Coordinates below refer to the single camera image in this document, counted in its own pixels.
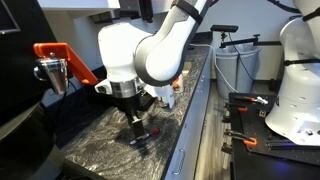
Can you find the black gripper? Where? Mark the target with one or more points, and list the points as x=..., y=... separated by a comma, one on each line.
x=130, y=106

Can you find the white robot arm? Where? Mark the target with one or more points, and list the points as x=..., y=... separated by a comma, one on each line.
x=133, y=57

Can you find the white cylindrical canister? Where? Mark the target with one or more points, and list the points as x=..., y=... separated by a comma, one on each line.
x=165, y=95

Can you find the black dish drying rack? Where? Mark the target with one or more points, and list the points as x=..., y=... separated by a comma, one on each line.
x=100, y=96

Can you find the grey cabinet front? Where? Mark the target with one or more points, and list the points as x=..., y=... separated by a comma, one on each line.
x=181, y=164

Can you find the orange lid creamer bottle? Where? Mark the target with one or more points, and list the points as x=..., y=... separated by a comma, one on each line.
x=178, y=85

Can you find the steel portafilter cup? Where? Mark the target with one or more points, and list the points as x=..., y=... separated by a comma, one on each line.
x=53, y=70

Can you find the orange black clamp rear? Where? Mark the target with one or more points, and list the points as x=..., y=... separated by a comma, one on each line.
x=239, y=107

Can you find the orange black clamp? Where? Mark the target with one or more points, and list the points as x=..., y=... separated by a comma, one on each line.
x=239, y=107
x=237, y=135

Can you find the black coffee machine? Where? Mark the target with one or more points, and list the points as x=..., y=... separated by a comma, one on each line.
x=27, y=137

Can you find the orange black clamp front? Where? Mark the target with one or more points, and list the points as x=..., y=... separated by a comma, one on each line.
x=237, y=135

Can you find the grey trash bin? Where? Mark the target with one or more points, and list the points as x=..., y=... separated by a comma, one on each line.
x=235, y=68

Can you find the paper towel dispenser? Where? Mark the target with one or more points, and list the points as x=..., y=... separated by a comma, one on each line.
x=129, y=9

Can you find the orange coffee machine handle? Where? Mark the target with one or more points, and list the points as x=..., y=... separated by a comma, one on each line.
x=74, y=62

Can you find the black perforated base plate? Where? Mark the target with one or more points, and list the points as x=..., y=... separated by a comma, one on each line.
x=271, y=144

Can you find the orange handled pliers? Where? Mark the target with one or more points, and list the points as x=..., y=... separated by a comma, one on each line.
x=258, y=99

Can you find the black camera on mount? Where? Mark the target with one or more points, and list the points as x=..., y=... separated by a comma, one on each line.
x=224, y=28

